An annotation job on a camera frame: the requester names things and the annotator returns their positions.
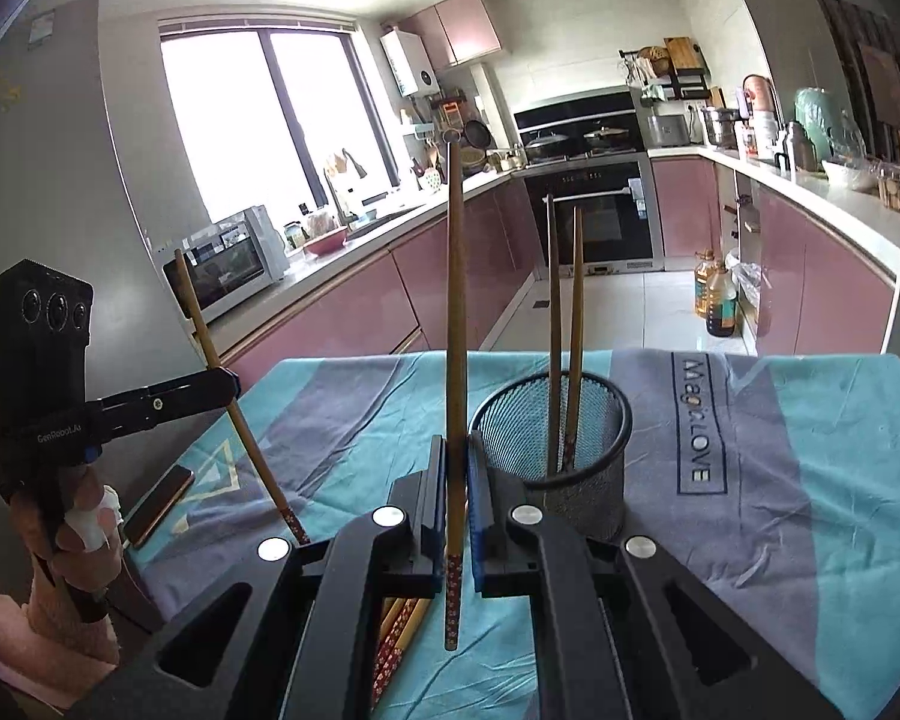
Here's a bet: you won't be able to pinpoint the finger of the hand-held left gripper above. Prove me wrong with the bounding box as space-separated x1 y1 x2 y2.
82 369 241 440

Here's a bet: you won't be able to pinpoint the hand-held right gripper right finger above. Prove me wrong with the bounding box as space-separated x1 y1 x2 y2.
467 431 845 720

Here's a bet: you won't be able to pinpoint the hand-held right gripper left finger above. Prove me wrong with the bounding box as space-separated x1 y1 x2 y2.
67 435 451 720

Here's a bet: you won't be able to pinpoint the black mesh utensil cup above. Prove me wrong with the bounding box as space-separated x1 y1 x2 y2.
469 373 635 541

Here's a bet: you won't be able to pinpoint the person's left forearm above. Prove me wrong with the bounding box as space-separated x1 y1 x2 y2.
0 562 121 710

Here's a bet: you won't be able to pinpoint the person's left hand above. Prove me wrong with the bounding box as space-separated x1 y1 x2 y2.
11 465 125 601

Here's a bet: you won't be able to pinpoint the black smartphone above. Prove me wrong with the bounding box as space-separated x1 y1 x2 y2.
124 465 196 548

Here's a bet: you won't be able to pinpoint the white toaster oven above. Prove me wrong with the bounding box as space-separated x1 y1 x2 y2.
163 206 290 323

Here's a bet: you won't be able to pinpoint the grey refrigerator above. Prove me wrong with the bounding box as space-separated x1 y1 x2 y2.
0 0 218 421

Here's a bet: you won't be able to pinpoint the long pink lower cabinets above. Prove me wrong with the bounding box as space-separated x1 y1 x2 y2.
217 176 533 391

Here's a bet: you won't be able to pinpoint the teal and grey tablecloth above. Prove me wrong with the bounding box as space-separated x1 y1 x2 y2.
124 349 900 720

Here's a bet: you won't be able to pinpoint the kitchen window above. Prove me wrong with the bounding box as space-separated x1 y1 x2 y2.
161 28 398 222

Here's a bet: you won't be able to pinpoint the kitchen faucet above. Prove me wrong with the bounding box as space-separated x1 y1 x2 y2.
330 148 368 226

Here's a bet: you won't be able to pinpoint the cooking oil bottle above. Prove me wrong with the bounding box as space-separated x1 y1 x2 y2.
705 262 740 338
694 249 721 316

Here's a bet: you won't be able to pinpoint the black built-in oven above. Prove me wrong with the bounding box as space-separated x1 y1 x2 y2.
525 154 665 275

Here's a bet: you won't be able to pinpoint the white plastic bag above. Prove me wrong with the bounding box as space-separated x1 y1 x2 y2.
727 247 764 332

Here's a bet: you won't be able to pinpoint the narrow pink lower cabinet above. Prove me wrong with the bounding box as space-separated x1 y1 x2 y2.
651 157 721 260

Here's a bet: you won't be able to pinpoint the black range hood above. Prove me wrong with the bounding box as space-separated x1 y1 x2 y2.
514 86 640 147

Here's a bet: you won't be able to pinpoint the pink island cabinet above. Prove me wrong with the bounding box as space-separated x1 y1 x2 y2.
750 180 897 357

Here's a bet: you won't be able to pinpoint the white water heater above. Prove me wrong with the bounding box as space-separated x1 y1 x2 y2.
380 28 440 97

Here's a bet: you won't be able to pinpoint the silver toaster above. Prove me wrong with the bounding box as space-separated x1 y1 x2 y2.
649 114 695 147

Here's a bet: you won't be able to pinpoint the stainless steel pot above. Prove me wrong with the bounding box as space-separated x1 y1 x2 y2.
701 106 743 147

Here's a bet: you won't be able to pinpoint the pink upper cabinet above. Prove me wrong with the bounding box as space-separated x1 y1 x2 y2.
401 0 505 68

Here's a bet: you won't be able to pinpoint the clear glass bowl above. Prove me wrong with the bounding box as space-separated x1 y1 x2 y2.
825 157 878 192

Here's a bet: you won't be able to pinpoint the teal covered appliance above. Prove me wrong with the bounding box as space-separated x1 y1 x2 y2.
795 86 845 170

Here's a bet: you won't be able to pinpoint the wall-mounted kitchen rack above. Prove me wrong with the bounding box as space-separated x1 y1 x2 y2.
621 37 713 102

